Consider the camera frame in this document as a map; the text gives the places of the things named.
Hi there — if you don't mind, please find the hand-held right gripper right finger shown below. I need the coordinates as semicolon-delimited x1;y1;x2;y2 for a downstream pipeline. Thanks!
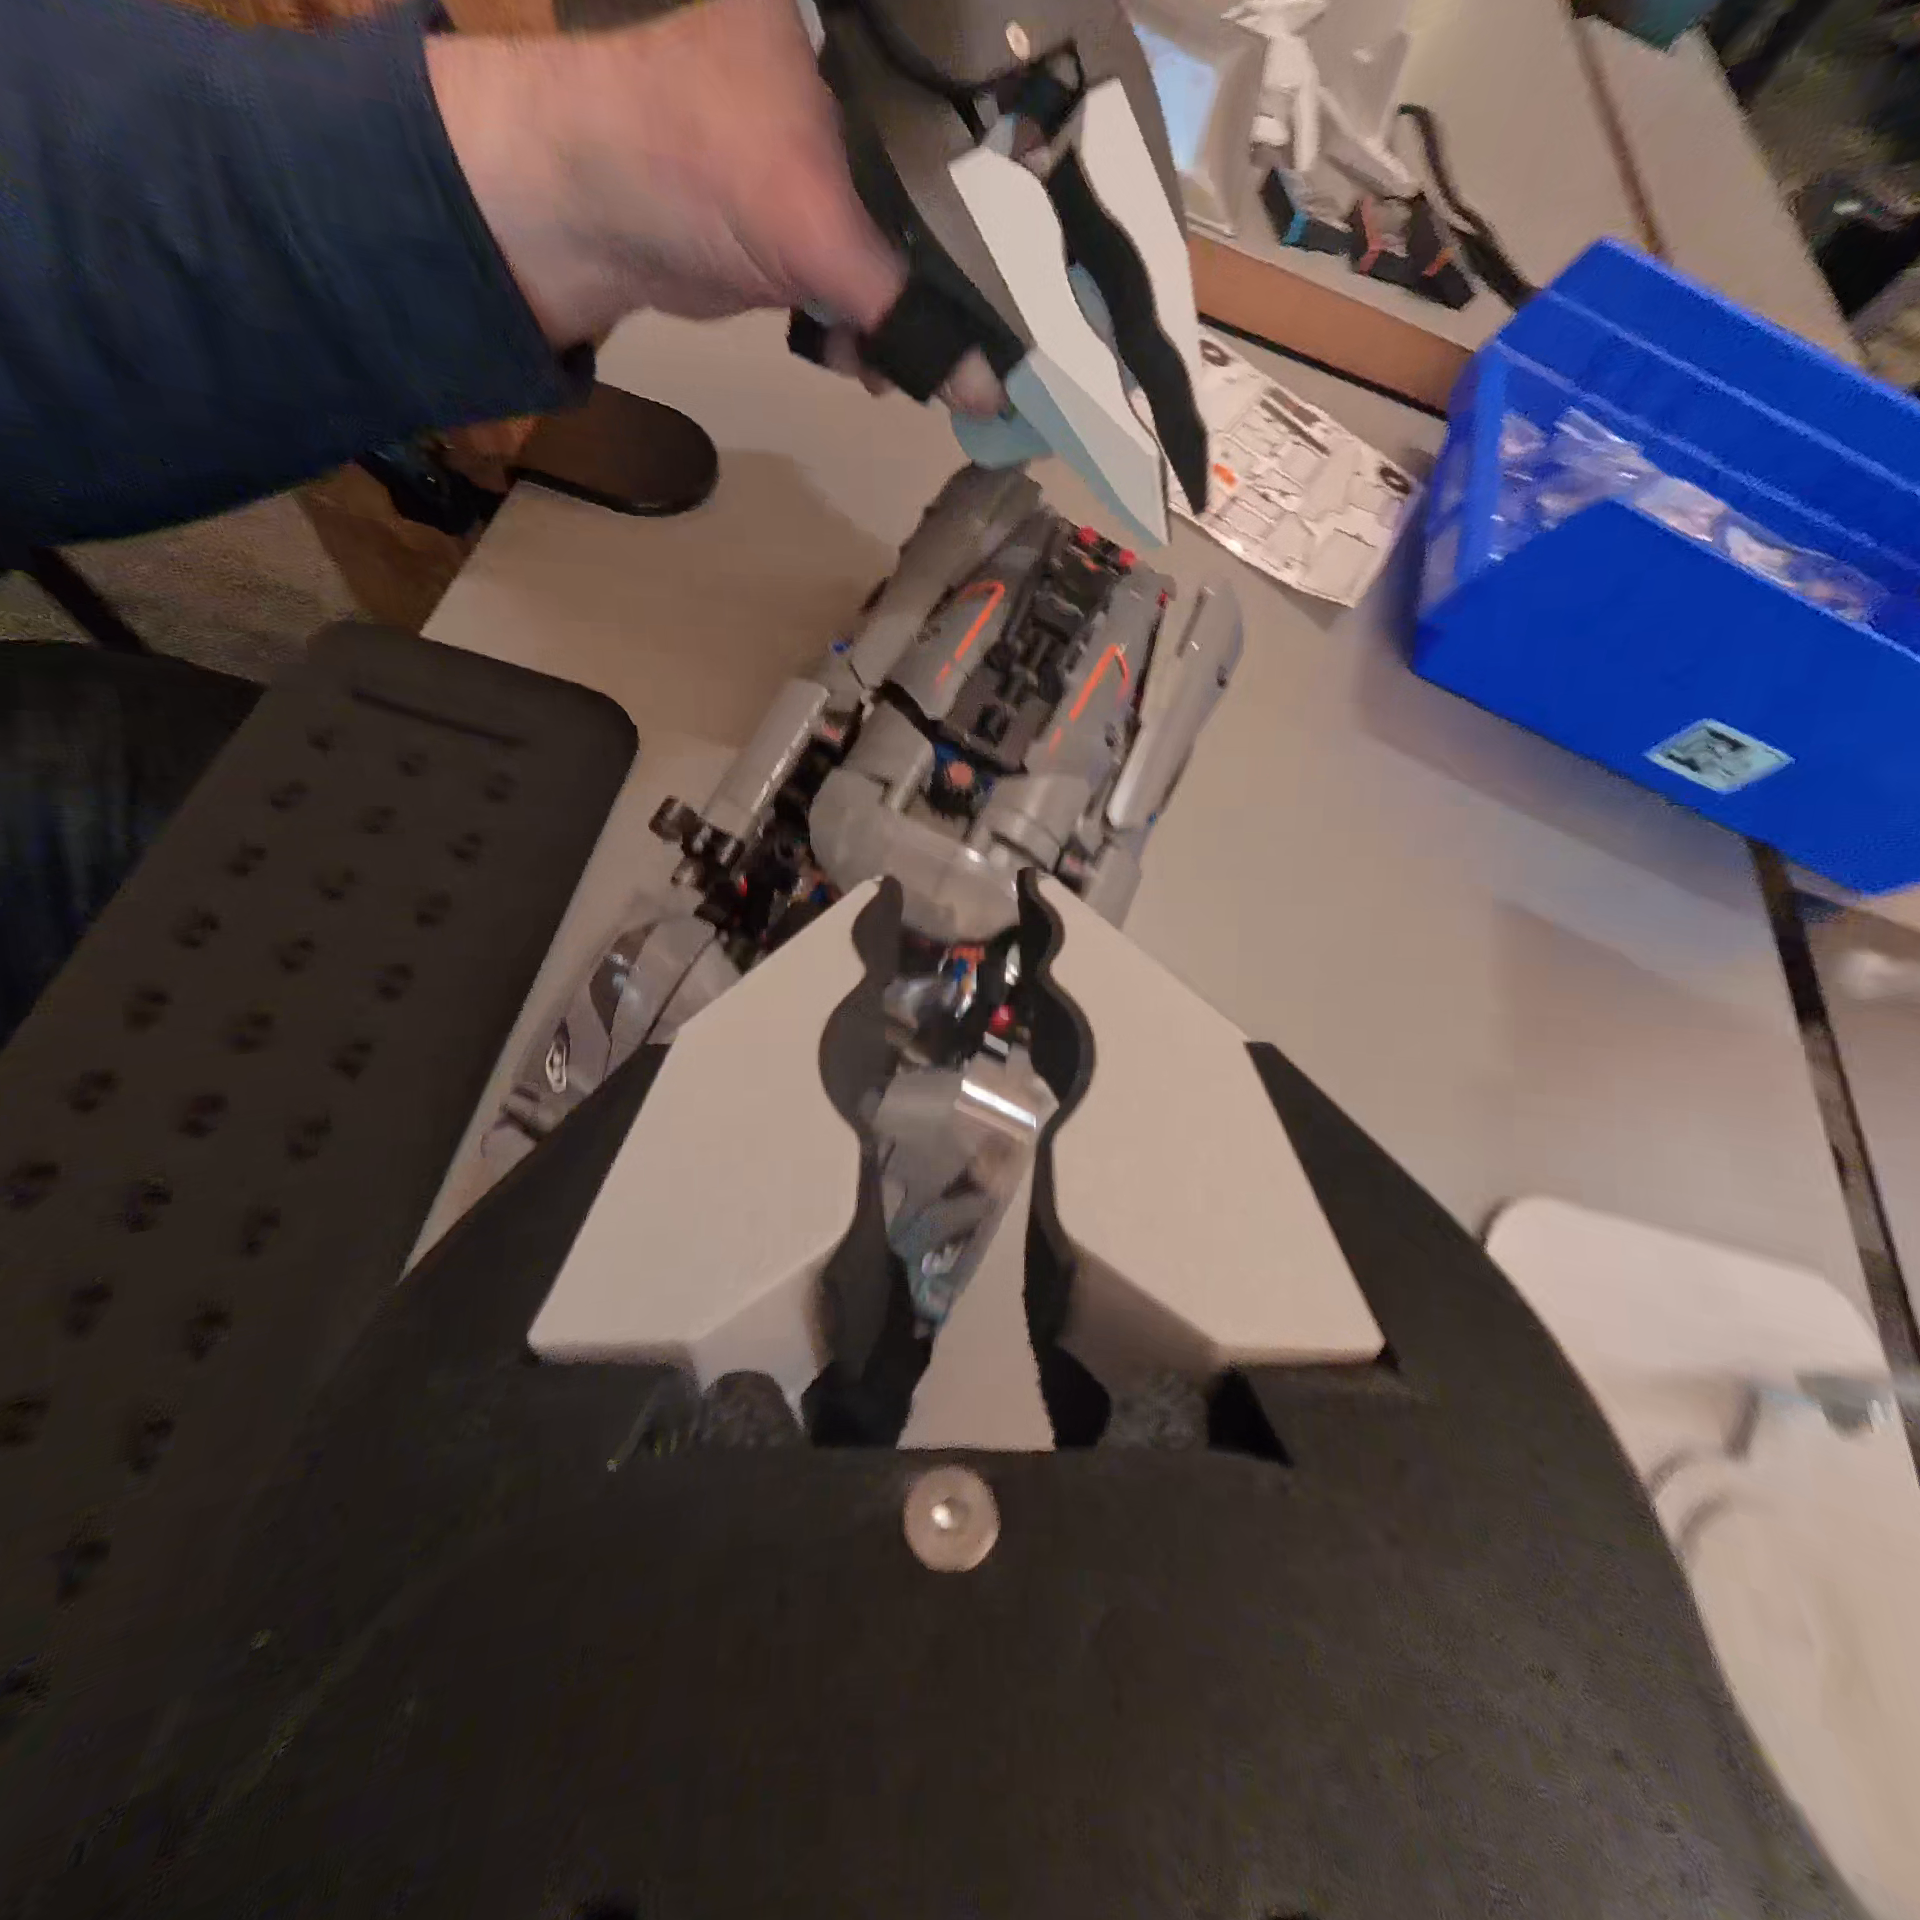
1015;865;1386;1446

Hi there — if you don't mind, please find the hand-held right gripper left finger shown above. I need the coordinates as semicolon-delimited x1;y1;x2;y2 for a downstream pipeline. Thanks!
528;874;931;1449

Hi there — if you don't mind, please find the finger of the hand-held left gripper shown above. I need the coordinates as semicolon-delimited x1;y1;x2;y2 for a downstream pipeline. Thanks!
1045;78;1217;517
943;137;1176;552

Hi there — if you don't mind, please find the dark lego car model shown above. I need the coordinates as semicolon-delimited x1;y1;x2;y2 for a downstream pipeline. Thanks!
479;463;1250;1339

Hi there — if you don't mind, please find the person's left forearm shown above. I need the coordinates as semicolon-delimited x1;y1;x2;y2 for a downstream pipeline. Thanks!
0;0;598;569

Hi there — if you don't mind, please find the person's left hand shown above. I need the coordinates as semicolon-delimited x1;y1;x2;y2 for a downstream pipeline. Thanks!
423;0;1026;425

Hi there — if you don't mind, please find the wooden tray with tablet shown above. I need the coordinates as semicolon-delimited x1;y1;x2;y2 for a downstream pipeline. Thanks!
1139;0;1524;414

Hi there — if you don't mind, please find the white sticker sheet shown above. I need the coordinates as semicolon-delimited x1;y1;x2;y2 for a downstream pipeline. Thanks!
1161;330;1422;611

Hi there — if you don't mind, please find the black chair armrest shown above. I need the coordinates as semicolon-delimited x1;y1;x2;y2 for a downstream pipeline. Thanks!
509;378;721;522

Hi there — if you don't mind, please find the black dimpled fabric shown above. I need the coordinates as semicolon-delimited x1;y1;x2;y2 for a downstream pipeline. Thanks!
0;617;641;1801

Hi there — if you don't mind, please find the white book stand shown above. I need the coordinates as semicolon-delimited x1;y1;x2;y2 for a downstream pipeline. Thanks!
1482;1193;1920;1920

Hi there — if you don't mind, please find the clear plastic bag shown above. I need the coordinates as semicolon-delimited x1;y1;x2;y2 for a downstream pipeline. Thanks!
1491;392;1920;632

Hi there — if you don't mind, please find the blue bin with marker tag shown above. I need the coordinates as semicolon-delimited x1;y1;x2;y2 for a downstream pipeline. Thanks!
1402;236;1920;898

